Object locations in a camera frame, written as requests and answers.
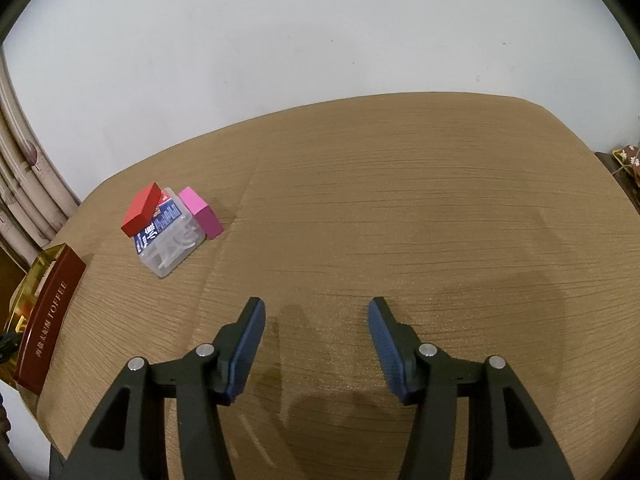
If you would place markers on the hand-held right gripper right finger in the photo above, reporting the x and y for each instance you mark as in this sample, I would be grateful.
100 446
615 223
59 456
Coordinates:
387 345

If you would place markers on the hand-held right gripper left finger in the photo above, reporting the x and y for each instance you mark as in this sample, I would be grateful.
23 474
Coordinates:
245 345

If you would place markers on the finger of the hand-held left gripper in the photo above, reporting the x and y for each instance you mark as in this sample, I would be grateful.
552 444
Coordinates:
7 346

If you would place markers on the red tin with gold interior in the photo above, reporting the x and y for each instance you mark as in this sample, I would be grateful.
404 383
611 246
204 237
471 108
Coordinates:
50 310

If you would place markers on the clear box with blue label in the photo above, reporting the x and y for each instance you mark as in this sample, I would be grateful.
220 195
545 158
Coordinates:
170 242

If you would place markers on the pink wooden block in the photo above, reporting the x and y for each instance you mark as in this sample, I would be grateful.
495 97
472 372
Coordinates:
200 212

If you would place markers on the red wooden block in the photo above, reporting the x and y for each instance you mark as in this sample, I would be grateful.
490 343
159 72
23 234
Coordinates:
142 210

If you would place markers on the beige patterned curtain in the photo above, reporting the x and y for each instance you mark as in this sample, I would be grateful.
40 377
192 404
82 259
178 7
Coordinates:
25 185

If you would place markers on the brown patterned fabric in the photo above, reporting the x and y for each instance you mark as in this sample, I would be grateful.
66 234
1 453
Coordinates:
629 157

